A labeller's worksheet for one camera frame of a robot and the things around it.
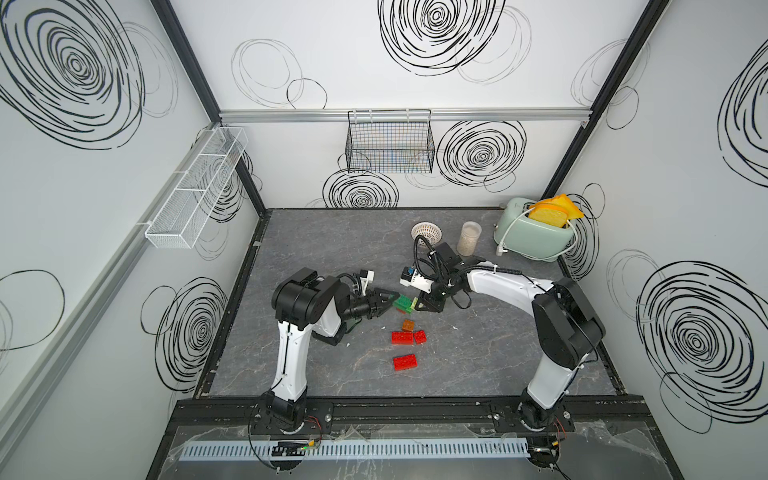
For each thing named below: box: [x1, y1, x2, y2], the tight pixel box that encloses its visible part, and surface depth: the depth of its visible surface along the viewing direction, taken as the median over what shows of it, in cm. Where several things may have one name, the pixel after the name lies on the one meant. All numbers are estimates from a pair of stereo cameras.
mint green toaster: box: [494, 197, 575, 262], surface depth 98 cm
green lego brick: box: [393, 294, 413, 314], surface depth 90 cm
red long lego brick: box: [391, 331, 413, 345], surface depth 88 cm
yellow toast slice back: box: [536, 194, 585, 220], surface depth 93 cm
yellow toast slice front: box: [528, 203, 568, 228], surface depth 93 cm
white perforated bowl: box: [411, 222, 442, 247], surface depth 111 cm
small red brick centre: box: [413, 330, 427, 345], surface depth 88 cm
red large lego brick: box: [393, 354, 418, 371], surface depth 82 cm
